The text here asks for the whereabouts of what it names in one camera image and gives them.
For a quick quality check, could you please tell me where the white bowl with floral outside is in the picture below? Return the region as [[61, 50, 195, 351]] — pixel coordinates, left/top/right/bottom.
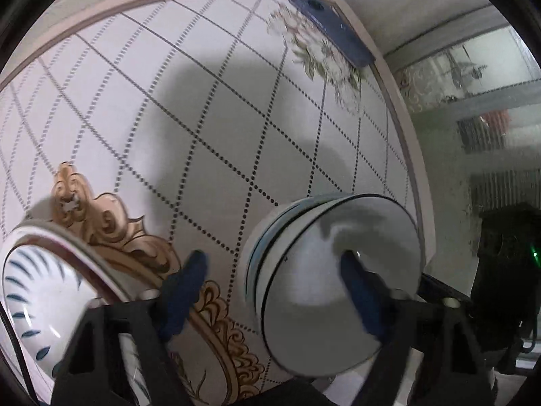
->
[[237, 193, 347, 330]]

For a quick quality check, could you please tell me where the floral diamond pattern table mat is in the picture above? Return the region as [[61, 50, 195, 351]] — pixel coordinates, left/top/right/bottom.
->
[[1, 0, 425, 405]]

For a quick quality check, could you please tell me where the blue smartphone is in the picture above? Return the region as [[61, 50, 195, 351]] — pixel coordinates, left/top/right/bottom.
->
[[289, 0, 375, 70]]

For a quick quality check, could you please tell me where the white bowl with dark rim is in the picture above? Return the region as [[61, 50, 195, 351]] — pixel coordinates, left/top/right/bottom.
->
[[255, 194, 425, 378]]

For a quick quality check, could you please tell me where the frosted glass sliding door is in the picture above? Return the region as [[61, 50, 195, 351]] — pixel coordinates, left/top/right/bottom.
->
[[385, 5, 540, 213]]

